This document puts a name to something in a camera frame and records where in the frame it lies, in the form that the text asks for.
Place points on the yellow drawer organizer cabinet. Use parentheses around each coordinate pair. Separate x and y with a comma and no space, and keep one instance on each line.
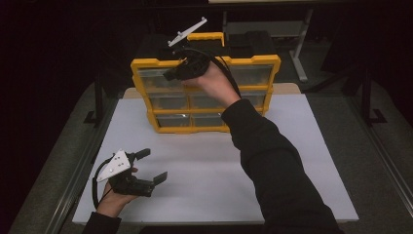
(146,62)

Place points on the black metal stand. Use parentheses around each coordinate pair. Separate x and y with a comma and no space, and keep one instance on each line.
(367,100)
(98,104)

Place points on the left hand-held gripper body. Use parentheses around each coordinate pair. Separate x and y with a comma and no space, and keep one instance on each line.
(130,187)

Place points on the grid of clear drawers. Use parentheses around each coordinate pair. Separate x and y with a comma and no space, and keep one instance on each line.
(168,101)

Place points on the grey metal rail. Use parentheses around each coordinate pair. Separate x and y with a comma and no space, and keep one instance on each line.
(383,156)
(78,182)

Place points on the clear plastic drawer bin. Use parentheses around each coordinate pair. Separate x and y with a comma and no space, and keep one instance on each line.
(152,81)

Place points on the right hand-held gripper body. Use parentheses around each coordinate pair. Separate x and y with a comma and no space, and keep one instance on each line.
(193,66)

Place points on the person's left hand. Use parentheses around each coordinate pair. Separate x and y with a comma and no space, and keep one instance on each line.
(112,203)

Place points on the person's right hand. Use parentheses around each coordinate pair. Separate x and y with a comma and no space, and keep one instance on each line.
(216,86)

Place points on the white desk frame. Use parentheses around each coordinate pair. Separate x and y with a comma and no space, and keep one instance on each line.
(300,48)

